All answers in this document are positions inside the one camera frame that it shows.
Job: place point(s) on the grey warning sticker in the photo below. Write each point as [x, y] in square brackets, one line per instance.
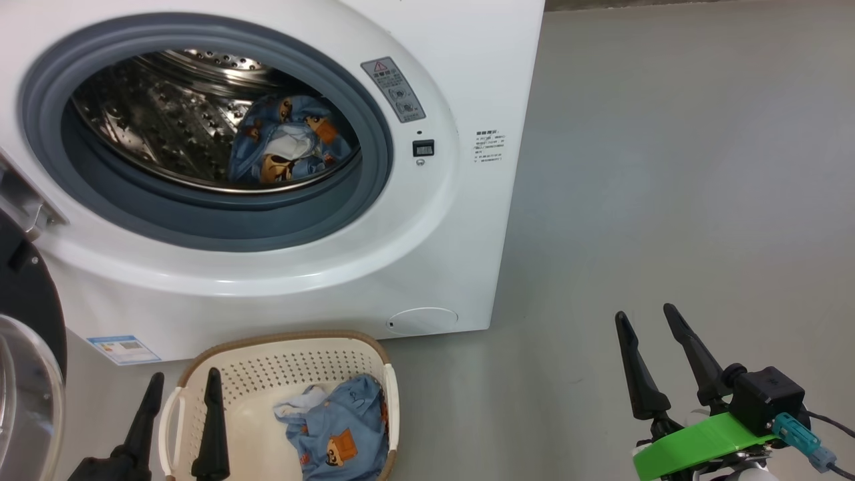
[394, 90]

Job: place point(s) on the round white filter cover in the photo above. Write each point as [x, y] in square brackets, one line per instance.
[423, 321]

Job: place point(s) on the cream perforated laundry basket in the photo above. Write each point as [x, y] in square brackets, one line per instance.
[267, 374]

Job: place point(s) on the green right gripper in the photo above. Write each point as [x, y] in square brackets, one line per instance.
[695, 444]

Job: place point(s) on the white front-load washing machine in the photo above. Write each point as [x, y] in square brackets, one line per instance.
[434, 254]

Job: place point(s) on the stainless steel washing machine drum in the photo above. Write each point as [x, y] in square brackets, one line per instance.
[153, 120]

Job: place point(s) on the small printed text label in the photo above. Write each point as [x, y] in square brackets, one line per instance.
[489, 147]

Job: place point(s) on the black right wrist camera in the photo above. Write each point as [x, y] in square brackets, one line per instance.
[765, 397]

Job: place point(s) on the blue cartoon print garment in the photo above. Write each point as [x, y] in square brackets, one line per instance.
[294, 133]
[347, 414]

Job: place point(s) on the black round glass washer door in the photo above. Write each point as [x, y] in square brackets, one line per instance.
[27, 300]

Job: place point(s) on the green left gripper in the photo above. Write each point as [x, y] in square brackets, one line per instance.
[107, 471]

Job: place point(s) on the blue energy label sticker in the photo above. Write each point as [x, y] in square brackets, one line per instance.
[123, 349]

